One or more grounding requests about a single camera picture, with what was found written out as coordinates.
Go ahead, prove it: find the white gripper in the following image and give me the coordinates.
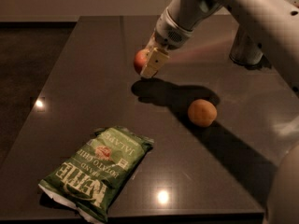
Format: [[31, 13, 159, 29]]
[[140, 8, 192, 78]]

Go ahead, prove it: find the red apple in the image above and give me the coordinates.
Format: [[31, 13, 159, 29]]
[[134, 49, 150, 74]]

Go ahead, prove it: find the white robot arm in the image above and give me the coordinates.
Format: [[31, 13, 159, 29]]
[[140, 0, 299, 224]]

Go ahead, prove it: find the green jalapeno chip bag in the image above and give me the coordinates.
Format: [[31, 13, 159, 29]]
[[39, 126, 153, 224]]

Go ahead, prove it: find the orange fruit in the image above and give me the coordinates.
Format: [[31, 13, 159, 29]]
[[187, 99, 217, 128]]

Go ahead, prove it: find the metal napkin can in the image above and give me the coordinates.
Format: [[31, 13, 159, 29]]
[[229, 26, 263, 66]]

